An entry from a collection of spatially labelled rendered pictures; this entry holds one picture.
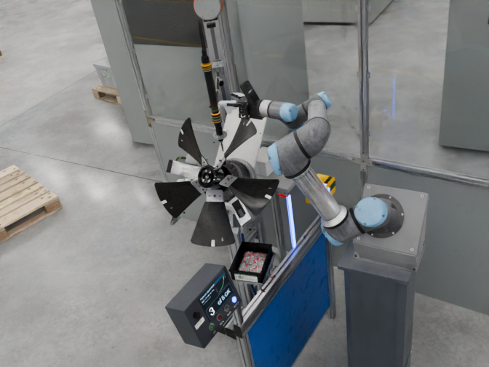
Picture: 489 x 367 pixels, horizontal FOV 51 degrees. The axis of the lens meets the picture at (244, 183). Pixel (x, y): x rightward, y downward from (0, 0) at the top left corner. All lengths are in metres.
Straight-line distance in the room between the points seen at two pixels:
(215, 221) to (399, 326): 1.01
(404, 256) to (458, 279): 1.12
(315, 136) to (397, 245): 0.66
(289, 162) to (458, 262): 1.65
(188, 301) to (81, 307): 2.10
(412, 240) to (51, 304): 2.75
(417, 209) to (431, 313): 1.36
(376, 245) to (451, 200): 0.83
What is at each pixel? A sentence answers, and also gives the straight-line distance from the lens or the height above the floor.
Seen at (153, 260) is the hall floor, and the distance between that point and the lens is 4.09.
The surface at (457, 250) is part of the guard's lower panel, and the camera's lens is 3.18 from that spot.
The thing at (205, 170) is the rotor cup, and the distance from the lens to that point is 2.60.
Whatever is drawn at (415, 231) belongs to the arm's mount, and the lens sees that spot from 2.23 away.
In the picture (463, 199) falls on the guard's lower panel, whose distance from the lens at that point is 2.95.
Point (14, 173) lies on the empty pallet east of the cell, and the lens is 5.67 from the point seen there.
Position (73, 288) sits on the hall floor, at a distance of 4.13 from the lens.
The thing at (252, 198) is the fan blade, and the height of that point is 1.16.
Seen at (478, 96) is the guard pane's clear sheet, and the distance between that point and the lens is 2.66.
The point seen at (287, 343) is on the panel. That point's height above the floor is 0.34.
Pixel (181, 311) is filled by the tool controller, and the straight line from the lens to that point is 1.89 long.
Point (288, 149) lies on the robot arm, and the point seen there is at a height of 1.67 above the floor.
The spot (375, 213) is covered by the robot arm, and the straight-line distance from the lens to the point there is 2.03.
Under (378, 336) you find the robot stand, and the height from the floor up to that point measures 0.59.
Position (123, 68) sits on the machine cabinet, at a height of 0.92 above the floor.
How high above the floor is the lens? 2.60
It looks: 34 degrees down
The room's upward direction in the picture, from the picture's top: 10 degrees counter-clockwise
